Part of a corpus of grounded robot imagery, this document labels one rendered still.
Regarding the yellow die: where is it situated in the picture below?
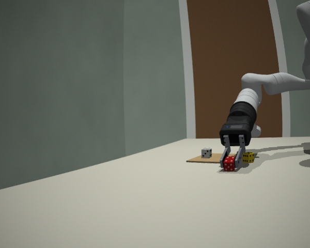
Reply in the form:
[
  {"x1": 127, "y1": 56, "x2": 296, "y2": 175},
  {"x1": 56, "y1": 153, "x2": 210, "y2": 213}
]
[{"x1": 242, "y1": 152, "x2": 254, "y2": 163}]

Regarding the white die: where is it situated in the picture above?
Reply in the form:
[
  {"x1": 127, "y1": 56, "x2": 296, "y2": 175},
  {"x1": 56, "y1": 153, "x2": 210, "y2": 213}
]
[{"x1": 201, "y1": 148, "x2": 212, "y2": 158}]

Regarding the red die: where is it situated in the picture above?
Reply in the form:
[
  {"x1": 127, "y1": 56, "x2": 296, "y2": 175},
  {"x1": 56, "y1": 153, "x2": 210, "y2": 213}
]
[{"x1": 223, "y1": 157, "x2": 235, "y2": 171}]

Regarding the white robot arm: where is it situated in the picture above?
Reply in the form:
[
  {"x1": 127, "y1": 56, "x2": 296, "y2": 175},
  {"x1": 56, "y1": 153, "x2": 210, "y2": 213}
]
[{"x1": 237, "y1": 1, "x2": 310, "y2": 108}]

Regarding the tan mat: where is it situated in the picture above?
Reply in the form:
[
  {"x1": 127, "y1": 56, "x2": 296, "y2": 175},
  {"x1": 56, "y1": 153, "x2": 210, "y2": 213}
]
[{"x1": 186, "y1": 153, "x2": 236, "y2": 163}]

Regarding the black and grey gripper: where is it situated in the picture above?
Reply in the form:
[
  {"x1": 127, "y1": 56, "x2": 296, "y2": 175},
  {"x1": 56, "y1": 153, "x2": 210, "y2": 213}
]
[{"x1": 220, "y1": 95, "x2": 261, "y2": 168}]

